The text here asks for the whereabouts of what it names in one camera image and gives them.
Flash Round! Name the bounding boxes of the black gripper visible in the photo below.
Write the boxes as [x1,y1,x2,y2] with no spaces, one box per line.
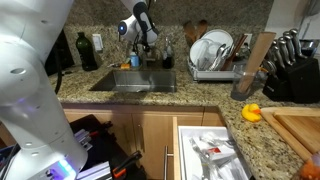
[141,41,152,54]

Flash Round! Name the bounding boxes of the chrome arched kitchen faucet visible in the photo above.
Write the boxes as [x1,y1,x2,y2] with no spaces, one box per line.
[128,43,158,70]

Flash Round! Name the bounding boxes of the soap bottle blue label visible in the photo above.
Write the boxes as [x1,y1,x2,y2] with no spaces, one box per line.
[129,51,141,70]

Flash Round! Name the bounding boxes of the dark liquid dispenser bottle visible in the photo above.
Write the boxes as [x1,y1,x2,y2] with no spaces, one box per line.
[161,35,175,70]

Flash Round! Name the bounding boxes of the stainless steel sink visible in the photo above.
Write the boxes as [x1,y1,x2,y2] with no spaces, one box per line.
[89,69,178,94]

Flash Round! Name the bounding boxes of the wooden spoon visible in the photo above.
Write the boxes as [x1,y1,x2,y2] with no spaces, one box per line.
[182,20,197,48]
[195,19,209,41]

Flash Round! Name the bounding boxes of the white bowl plate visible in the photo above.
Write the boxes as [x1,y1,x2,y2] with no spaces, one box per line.
[188,38,218,71]

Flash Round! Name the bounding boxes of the dark green glass bottle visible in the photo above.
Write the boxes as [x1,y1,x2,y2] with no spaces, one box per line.
[75,31,99,72]

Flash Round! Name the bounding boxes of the steel ladle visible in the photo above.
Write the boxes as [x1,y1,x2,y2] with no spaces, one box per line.
[209,43,232,72]

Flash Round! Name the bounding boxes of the grey dish rack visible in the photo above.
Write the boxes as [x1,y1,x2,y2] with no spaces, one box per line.
[186,55,242,84]

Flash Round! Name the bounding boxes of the large white plate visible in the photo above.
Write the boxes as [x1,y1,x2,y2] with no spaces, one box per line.
[201,28,235,52]

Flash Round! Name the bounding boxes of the black countertop appliance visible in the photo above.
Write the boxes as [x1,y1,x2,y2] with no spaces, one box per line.
[44,29,75,77]

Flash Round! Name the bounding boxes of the brown wooden utensils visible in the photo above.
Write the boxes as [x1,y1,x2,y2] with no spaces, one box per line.
[221,33,249,72]

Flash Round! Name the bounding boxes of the wooden cabinet door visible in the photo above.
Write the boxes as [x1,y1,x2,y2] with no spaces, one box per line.
[131,112,174,180]

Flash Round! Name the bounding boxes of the wooden drawer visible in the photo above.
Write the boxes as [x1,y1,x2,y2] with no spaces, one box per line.
[171,116,255,180]

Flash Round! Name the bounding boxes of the clear plastic container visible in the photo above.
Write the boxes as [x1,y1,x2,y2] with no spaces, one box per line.
[229,64,268,102]

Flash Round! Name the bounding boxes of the white cutlery tray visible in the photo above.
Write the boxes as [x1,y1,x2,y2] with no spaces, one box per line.
[177,125,253,180]

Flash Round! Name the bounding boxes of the tall wooden board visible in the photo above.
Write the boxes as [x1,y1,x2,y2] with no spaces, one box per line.
[236,31,277,95]

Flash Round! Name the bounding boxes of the orange black clamp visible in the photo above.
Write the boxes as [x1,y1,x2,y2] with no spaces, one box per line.
[111,150,144,180]

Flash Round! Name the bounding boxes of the steel fork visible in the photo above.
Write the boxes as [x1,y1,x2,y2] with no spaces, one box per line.
[189,136,214,180]

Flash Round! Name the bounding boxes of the yellow rubber duck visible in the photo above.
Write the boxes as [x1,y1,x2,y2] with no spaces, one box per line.
[240,103,262,124]

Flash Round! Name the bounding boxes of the white packet red print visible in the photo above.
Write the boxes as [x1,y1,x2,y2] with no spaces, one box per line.
[199,133,236,165]

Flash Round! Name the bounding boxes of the grey aluminium profiles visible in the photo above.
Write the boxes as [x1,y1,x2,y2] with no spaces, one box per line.
[73,128,114,180]

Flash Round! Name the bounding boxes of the large wooden cutting board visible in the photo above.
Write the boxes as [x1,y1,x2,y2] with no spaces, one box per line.
[259,106,320,163]

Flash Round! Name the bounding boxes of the large black knife block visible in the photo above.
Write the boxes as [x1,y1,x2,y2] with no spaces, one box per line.
[281,56,320,105]

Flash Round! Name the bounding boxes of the steel container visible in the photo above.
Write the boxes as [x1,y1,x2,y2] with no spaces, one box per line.
[298,38,320,59]

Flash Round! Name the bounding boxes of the small wooden cutting board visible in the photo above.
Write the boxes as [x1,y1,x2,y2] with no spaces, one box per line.
[272,111,320,155]

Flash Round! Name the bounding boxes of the orange round object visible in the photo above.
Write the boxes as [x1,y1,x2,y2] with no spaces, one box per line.
[292,151,320,180]

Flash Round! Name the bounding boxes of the white wall outlet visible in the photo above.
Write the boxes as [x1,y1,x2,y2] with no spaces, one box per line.
[243,33,254,48]
[91,33,104,53]

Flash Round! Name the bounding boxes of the steel cabinet door handle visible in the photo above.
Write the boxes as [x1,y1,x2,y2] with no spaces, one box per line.
[137,125,146,154]

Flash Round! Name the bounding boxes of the steel drawer handle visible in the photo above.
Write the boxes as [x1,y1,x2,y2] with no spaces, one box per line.
[162,145,175,180]

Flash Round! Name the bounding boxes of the steel handled knife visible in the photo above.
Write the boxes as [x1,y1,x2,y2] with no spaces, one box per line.
[262,59,278,78]
[288,28,307,60]
[270,40,285,70]
[282,31,297,64]
[276,36,290,67]

